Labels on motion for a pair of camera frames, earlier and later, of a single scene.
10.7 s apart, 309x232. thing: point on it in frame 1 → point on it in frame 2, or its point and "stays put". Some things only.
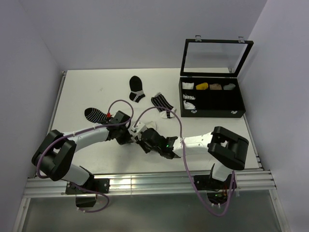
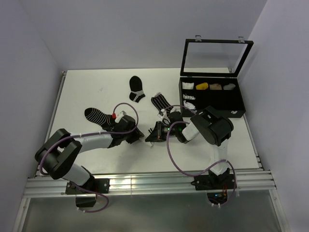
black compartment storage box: x=211 y=97 stays put
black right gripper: x=140 y=142 → x=157 y=135
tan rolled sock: x=215 y=86 stays put
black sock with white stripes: x=95 y=115 stays put
